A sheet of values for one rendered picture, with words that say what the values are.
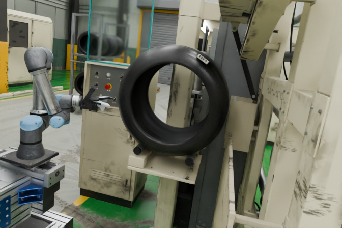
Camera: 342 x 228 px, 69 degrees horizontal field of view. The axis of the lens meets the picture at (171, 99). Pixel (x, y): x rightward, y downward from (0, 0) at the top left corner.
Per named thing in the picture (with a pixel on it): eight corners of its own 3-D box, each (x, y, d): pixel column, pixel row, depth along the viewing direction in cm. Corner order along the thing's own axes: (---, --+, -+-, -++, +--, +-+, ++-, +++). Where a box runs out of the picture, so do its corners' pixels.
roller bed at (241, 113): (224, 137, 169) (231, 95, 163) (246, 141, 166) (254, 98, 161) (223, 147, 150) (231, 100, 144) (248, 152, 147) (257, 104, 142)
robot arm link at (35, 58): (34, 44, 134) (67, 126, 146) (41, 44, 144) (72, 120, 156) (13, 50, 133) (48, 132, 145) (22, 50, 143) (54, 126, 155)
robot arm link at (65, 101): (56, 105, 164) (57, 92, 162) (74, 106, 166) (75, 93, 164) (53, 107, 156) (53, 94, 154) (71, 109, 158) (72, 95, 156)
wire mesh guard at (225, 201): (211, 224, 171) (228, 128, 157) (214, 225, 170) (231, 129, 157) (195, 395, 84) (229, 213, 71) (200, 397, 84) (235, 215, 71)
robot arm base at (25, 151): (9, 155, 145) (9, 140, 144) (31, 147, 160) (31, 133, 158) (30, 162, 141) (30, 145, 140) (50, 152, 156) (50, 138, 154)
